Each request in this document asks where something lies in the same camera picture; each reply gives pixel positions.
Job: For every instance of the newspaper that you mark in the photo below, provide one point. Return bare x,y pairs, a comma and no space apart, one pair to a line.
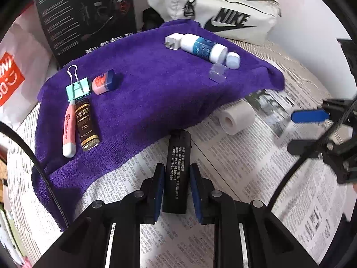
237,167

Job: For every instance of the white tape roll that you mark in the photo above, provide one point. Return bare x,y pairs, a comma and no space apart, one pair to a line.
239,114

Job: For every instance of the purple towel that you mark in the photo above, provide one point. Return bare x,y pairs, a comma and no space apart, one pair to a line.
156,89

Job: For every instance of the white plastic bag red logo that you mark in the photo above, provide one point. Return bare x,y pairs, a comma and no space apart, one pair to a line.
22,47

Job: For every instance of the black headset box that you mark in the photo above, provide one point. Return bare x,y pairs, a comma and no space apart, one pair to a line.
69,19

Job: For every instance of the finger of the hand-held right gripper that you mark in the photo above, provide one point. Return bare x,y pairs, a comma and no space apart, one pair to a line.
309,115
304,146

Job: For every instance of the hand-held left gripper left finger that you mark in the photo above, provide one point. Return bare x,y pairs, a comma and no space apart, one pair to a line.
159,189

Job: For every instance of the white bottle blue label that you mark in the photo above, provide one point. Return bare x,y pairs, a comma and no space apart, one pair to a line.
200,46

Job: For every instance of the small round white case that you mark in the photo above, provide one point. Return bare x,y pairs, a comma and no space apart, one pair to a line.
233,60

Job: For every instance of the pink pen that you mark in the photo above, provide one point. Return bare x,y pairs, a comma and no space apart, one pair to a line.
69,131

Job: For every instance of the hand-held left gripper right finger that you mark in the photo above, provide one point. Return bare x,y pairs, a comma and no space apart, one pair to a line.
196,192

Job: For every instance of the white charger plug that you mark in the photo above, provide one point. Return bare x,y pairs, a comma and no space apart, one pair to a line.
174,40

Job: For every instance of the black tube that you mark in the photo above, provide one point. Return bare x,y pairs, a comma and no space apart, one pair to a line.
175,173

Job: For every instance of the small brown bottle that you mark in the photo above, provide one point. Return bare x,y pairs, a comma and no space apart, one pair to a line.
86,125

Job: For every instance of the green binder clip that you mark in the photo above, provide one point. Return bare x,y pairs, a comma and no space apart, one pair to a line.
78,90

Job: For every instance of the striped bedsheet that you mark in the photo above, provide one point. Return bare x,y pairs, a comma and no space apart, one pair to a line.
259,50

